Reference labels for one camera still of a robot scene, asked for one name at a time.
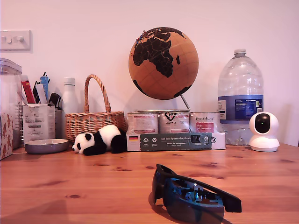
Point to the tin can with pink label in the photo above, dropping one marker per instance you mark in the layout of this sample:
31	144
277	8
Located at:
142	123

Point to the small white round camera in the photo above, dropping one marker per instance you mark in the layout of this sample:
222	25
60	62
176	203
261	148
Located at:
264	142

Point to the clear plastic lidded container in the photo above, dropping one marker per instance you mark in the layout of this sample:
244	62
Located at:
9	93

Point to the cork globe on metal stand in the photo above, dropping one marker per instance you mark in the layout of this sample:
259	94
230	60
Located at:
163	81

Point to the gingerbread print tissue box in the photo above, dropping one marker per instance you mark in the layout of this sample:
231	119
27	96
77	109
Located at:
5	137

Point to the white light switch plate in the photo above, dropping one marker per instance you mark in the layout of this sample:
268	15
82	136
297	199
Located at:
15	40

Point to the red flat package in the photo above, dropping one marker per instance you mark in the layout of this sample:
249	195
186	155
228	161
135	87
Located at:
28	93

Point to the panda plush toy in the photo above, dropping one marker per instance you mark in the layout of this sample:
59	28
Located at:
105	137

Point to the shallow grey bowl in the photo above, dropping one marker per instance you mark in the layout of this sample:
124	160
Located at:
46	148

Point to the white insulated bottle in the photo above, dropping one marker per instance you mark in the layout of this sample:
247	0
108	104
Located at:
70	98

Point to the black sunglasses with blue lenses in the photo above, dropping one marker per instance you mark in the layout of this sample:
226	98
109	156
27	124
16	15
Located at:
198	210

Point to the black pen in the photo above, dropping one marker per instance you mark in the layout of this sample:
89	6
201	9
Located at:
36	93

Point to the blue and white pen pack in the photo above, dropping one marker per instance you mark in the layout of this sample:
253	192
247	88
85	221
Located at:
43	93

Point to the large clear water bottle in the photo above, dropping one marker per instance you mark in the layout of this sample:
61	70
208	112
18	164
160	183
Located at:
240	79

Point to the tin can with black logo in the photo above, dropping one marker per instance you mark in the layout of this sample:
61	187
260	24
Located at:
174	123

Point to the white printed paper carton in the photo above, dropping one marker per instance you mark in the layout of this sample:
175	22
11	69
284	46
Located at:
38	126

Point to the tin can with red label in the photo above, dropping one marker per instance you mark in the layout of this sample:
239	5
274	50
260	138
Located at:
204	123

